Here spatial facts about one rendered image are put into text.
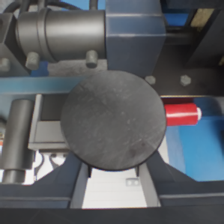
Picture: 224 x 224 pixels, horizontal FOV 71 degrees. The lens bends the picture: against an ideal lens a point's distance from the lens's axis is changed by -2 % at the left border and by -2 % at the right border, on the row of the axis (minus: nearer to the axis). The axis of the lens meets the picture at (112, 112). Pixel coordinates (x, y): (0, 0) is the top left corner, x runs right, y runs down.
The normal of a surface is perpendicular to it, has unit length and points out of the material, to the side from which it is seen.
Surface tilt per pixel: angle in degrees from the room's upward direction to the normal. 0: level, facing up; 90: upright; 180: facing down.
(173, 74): 90
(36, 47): 26
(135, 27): 90
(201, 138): 90
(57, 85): 90
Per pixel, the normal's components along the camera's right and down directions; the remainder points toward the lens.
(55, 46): 0.01, 0.68
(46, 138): 0.00, -0.36
